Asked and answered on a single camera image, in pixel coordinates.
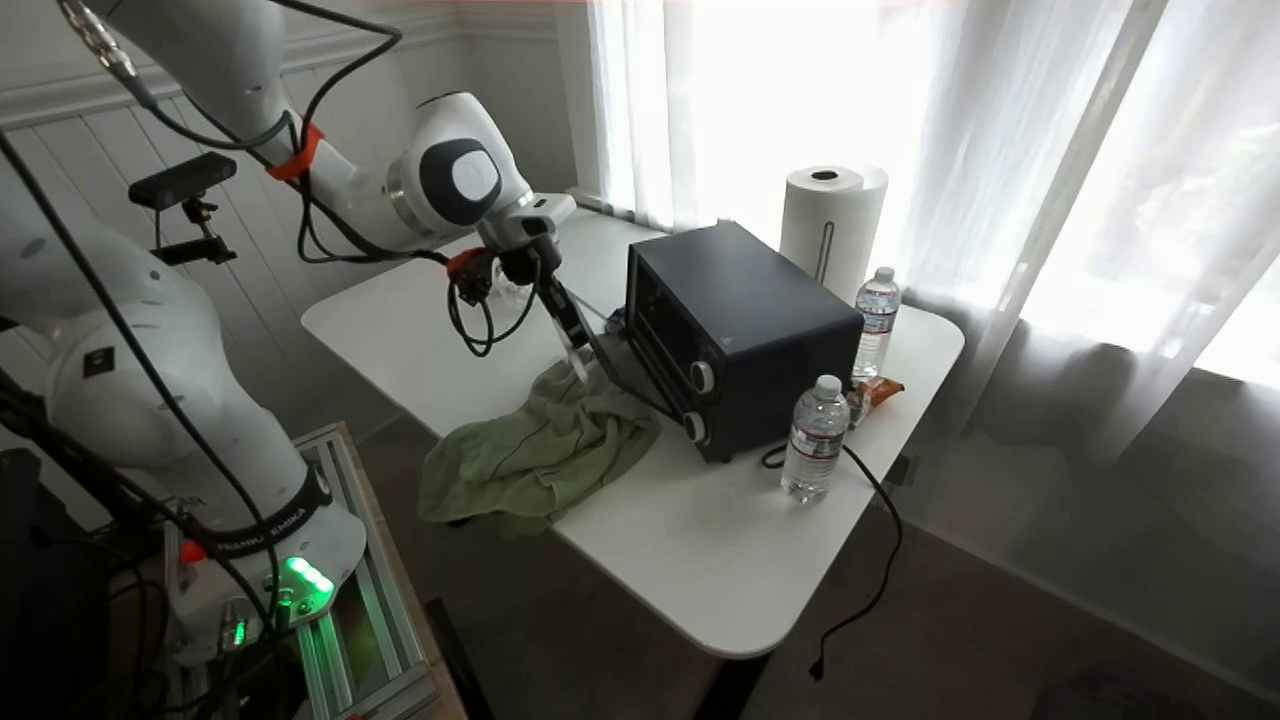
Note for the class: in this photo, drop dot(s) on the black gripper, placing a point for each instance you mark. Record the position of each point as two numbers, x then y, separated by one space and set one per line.
531 257

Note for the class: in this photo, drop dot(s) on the glass oven door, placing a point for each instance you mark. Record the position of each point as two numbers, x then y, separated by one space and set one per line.
632 376

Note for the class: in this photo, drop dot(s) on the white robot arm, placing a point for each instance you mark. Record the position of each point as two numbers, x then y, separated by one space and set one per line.
139 369

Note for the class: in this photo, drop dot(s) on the metal frame robot base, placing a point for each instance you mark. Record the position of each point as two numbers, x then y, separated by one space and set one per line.
375 653

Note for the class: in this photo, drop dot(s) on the black toaster oven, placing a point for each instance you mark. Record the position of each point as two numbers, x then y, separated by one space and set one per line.
733 335

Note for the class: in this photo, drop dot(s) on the green cloth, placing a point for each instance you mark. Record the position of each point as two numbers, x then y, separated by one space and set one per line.
569 438

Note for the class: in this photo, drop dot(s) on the near clear water bottle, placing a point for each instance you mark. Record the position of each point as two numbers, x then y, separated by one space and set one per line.
822 421

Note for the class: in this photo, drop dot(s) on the clear water bottle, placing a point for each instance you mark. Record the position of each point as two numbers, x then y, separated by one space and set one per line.
876 300
822 421

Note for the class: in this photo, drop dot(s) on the white paper towel roll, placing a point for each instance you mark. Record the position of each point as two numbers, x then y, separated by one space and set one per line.
829 220

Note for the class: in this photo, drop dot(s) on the white table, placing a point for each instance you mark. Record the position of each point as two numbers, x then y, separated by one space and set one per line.
718 550

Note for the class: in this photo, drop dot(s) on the far clear water bottle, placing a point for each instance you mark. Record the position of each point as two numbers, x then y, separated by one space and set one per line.
876 300

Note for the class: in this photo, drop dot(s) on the orange snack wrapper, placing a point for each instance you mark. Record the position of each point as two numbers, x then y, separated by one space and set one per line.
876 392

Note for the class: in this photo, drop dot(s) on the white sheer curtain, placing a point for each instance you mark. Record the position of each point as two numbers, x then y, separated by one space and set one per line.
1085 184

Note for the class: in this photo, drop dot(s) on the black camera on stand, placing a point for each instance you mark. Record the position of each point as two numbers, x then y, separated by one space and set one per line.
186 184

